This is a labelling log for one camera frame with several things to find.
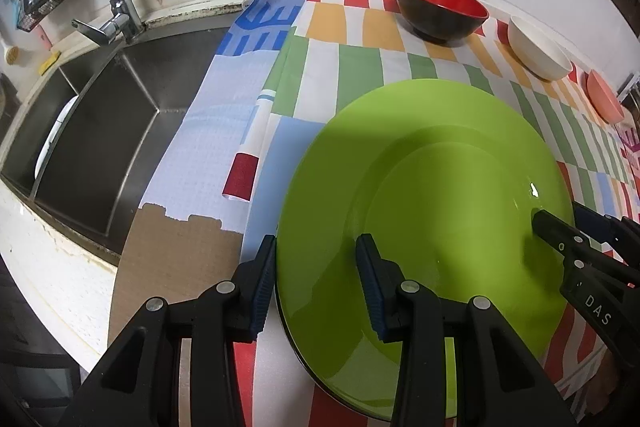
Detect green plate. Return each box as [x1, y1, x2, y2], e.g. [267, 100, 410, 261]
[276, 78, 575, 420]

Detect stainless steel sink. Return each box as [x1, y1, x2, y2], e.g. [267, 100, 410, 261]
[0, 24, 241, 255]

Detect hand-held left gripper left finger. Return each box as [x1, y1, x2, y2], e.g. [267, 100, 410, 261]
[57, 234, 278, 427]

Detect striped colourful tablecloth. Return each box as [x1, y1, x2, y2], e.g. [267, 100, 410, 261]
[220, 0, 640, 427]

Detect white bowl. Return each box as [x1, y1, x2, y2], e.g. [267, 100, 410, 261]
[507, 16, 573, 82]

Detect brown cardboard sheet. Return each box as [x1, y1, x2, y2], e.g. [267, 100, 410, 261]
[107, 203, 246, 427]

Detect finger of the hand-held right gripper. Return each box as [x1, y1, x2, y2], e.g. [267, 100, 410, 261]
[573, 202, 640, 288]
[531, 208, 601, 278]

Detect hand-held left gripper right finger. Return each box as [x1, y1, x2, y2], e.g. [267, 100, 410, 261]
[355, 233, 581, 427]

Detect light blue printed towel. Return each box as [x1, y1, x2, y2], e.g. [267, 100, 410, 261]
[142, 0, 311, 235]

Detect white plastic board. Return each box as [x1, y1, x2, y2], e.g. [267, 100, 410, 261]
[34, 96, 81, 180]

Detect yellow dish brush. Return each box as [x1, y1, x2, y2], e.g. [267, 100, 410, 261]
[4, 24, 53, 65]

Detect steel dish rack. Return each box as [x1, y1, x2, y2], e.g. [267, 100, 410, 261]
[617, 74, 640, 108]

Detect pink bowl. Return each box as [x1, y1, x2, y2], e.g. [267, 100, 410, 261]
[586, 69, 627, 124]

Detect red and black bowl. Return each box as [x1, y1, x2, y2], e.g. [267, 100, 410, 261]
[392, 0, 490, 42]

